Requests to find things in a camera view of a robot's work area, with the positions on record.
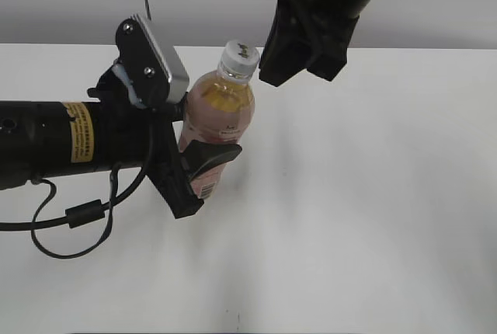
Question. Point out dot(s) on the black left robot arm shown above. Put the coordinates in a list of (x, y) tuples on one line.
[(41, 140)]

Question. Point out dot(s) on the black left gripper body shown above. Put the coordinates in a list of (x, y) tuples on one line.
[(130, 136)]

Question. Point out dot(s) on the white bottle cap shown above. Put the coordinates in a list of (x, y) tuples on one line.
[(240, 58)]

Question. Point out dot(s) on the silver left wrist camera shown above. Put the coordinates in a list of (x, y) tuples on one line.
[(148, 65)]

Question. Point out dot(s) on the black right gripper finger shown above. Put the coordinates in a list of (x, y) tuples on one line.
[(285, 58), (328, 58)]

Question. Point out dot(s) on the pink label tea bottle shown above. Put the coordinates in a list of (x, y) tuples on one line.
[(219, 108)]

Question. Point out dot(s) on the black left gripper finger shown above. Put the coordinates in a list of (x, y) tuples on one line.
[(200, 157)]

